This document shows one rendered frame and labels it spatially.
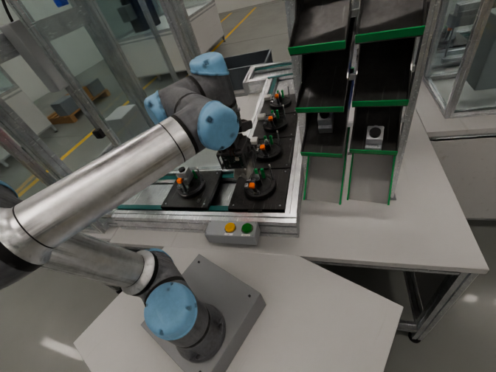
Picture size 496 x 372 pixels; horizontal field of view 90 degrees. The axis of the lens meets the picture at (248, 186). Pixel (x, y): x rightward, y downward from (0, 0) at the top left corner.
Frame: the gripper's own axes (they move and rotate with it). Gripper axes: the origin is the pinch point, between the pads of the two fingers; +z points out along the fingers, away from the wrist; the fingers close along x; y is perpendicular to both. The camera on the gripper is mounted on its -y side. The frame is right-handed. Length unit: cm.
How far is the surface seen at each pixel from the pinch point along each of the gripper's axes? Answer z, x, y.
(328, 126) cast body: -2.3, 24.0, -19.1
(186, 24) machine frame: -21, -66, -127
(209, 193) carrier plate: 26.2, -28.7, -16.6
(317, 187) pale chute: 20.7, 19.4, -13.9
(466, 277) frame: 46, 67, 4
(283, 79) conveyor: 31, -10, -142
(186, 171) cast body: 15.0, -36.8, -19.4
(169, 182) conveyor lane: 31, -59, -29
